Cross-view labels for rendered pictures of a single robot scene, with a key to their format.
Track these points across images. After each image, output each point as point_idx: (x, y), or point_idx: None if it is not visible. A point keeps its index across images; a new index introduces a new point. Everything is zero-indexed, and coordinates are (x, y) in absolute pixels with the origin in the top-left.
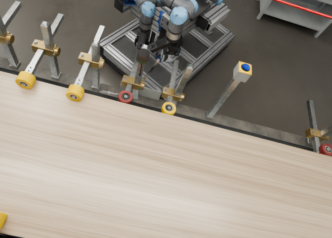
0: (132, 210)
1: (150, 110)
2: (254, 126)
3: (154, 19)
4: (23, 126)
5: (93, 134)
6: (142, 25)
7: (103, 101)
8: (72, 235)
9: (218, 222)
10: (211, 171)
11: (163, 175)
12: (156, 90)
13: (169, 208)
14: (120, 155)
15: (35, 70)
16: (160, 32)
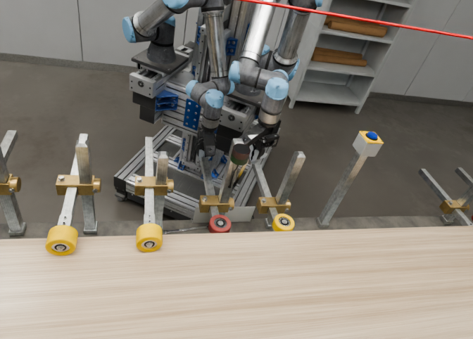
0: None
1: (263, 233)
2: (378, 219)
3: (200, 121)
4: (81, 320)
5: (200, 295)
6: (207, 123)
7: (192, 240)
8: None
9: None
10: (386, 293)
11: (331, 323)
12: (247, 207)
13: None
14: (256, 314)
15: (72, 221)
16: (217, 133)
